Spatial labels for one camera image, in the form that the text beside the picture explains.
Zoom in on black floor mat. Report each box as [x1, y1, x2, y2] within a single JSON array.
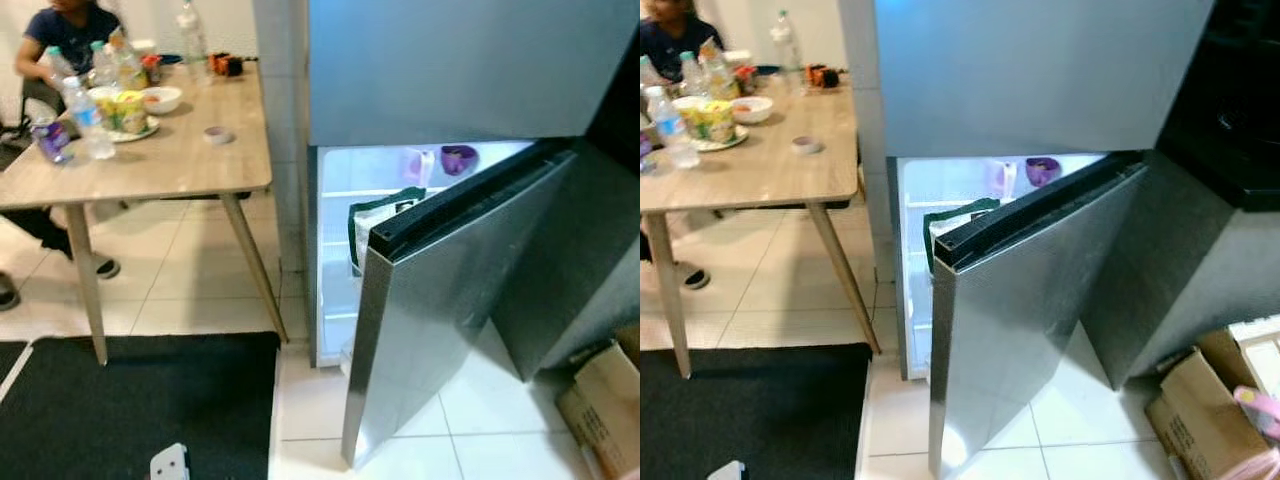
[[0, 333, 281, 480], [640, 343, 873, 480]]

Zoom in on small clear plastic bottle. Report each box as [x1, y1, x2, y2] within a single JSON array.
[[680, 50, 709, 99], [90, 40, 117, 89], [45, 47, 77, 91]]

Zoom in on purple snack packet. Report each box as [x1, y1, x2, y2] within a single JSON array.
[[32, 118, 73, 166]]

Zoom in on open brown cardboard carton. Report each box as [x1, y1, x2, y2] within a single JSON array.
[[1145, 330, 1280, 480], [555, 340, 641, 480]]

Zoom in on grey kitchen cabinets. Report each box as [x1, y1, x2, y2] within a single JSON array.
[[490, 140, 641, 381], [1080, 150, 1280, 391]]

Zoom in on clear blue-label water bottle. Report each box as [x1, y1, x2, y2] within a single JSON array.
[[645, 85, 701, 169], [62, 77, 116, 161]]

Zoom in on cardboard box with white label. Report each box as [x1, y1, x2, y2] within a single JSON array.
[[1228, 316, 1280, 393]]

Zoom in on green and white food bag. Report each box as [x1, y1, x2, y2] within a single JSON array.
[[922, 197, 1001, 276], [348, 187, 426, 276]]

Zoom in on orange snack bag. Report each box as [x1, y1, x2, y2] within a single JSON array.
[[108, 30, 149, 91], [700, 38, 743, 101]]

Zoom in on grey fridge door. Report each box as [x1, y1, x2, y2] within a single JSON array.
[[928, 160, 1151, 479], [340, 150, 581, 469]]

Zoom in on tall clear plastic bottle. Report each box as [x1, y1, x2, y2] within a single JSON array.
[[770, 10, 804, 73], [177, 0, 209, 63]]

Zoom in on white plate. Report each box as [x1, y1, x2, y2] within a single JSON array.
[[105, 116, 161, 143], [690, 125, 751, 153]]

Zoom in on person in dark shirt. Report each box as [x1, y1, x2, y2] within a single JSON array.
[[640, 0, 723, 293], [0, 0, 126, 311]]

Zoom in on light wooden table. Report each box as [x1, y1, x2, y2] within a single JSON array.
[[0, 58, 291, 366], [640, 68, 883, 379]]

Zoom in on yellow noodle packets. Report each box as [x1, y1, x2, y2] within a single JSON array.
[[675, 97, 739, 143], [95, 88, 151, 136]]

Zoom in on pink cord bundle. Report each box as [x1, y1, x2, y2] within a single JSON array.
[[1233, 385, 1280, 443]]

